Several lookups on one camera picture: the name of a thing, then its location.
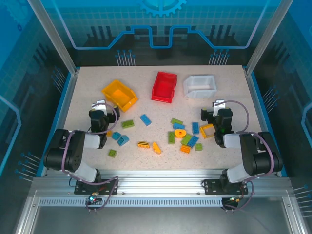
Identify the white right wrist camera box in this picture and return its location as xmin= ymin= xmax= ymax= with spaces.
xmin=213 ymin=99 xmax=227 ymax=117

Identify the blue sloped lego brick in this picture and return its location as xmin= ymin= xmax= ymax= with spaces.
xmin=117 ymin=135 xmax=130 ymax=147

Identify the white plastic bin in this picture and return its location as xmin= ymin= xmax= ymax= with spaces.
xmin=183 ymin=75 xmax=218 ymax=98

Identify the red plastic bin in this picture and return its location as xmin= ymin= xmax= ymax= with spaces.
xmin=151 ymin=71 xmax=178 ymax=104

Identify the slotted grey cable duct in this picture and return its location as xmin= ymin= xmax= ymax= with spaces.
xmin=38 ymin=197 xmax=224 ymax=208

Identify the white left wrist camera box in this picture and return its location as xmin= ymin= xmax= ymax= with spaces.
xmin=91 ymin=100 xmax=108 ymax=115

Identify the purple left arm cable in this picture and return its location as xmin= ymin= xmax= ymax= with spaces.
xmin=60 ymin=102 xmax=120 ymax=213

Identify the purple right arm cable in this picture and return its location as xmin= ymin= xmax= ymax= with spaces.
xmin=219 ymin=100 xmax=275 ymax=213

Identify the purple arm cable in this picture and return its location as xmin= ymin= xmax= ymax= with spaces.
xmin=60 ymin=102 xmax=120 ymax=213
xmin=219 ymin=100 xmax=275 ymax=213

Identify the yellow plastic bin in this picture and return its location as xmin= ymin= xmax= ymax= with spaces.
xmin=101 ymin=79 xmax=139 ymax=113

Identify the yellow lego window frame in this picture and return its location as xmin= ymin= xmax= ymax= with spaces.
xmin=199 ymin=123 xmax=215 ymax=139

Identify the aluminium front rail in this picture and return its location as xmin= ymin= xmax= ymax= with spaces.
xmin=31 ymin=169 xmax=293 ymax=198

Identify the aluminium frame post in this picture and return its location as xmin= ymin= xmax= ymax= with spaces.
xmin=245 ymin=0 xmax=294 ymax=76
xmin=27 ymin=0 xmax=79 ymax=75

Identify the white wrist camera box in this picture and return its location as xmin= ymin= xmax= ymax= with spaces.
xmin=91 ymin=100 xmax=108 ymax=115
xmin=213 ymin=99 xmax=227 ymax=117

